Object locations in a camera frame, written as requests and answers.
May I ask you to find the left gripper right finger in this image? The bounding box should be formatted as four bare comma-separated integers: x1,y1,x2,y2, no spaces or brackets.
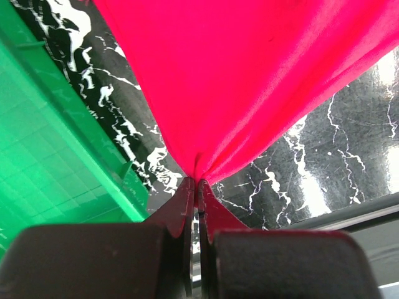
198,180,381,298

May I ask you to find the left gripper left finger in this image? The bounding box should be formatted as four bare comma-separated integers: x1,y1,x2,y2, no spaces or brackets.
1,178,195,298

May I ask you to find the red t-shirt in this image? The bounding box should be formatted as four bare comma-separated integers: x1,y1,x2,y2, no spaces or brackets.
95,1,398,183

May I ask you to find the green plastic tray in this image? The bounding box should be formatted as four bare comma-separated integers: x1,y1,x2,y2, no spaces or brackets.
1,1,148,253

